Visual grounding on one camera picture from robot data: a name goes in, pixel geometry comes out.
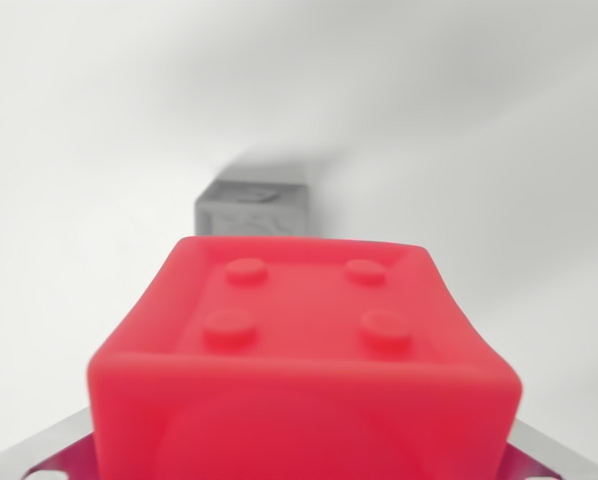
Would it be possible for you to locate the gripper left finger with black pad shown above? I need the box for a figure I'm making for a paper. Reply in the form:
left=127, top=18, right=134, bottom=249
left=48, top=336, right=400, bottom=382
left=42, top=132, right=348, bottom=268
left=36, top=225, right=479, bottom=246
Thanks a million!
left=0, top=405, right=99, bottom=480

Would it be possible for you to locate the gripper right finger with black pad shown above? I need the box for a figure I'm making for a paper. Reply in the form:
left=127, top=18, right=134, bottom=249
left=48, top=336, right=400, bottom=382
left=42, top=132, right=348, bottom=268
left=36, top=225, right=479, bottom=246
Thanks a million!
left=500, top=418, right=598, bottom=480

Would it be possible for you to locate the grey plastic cube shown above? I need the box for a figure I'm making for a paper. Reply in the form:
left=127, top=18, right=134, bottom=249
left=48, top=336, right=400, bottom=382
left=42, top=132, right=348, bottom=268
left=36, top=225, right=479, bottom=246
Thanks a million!
left=194, top=179, right=310, bottom=239

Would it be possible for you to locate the red plastic cube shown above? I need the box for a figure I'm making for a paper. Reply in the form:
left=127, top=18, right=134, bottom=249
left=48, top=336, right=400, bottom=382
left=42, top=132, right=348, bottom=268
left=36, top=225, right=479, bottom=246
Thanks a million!
left=86, top=235, right=524, bottom=480

